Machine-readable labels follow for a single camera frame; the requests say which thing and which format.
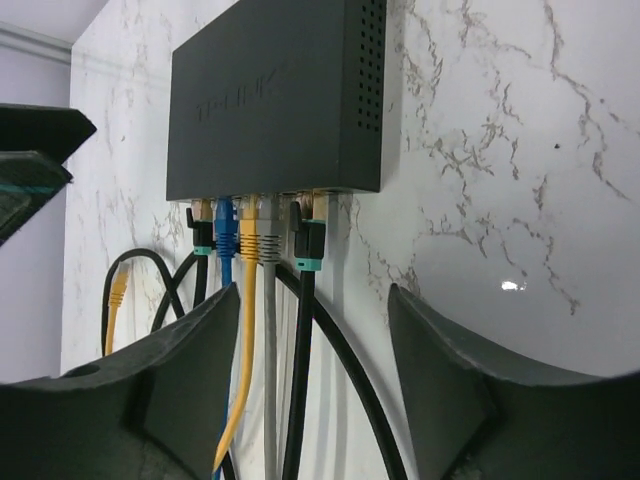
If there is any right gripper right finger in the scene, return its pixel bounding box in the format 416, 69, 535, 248
388, 285, 639, 479

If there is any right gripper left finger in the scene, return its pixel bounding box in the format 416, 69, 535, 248
1, 285, 240, 479

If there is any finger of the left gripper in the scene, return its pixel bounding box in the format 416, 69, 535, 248
1, 151, 73, 244
0, 104, 97, 160

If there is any black network switch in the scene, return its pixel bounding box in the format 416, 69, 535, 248
166, 0, 387, 201

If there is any black ethernet cable port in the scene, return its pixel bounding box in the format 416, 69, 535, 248
274, 192, 409, 480

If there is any left aluminium frame post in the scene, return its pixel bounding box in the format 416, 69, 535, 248
0, 22, 72, 65

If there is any black ethernet cable long loop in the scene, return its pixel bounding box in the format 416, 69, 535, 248
100, 200, 216, 355

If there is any blue ethernet cable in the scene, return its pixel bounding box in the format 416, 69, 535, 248
212, 195, 239, 480

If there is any yellow ethernet cable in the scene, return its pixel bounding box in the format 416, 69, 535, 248
102, 193, 262, 476

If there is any grey ethernet cable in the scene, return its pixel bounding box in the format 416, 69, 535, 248
257, 193, 285, 480

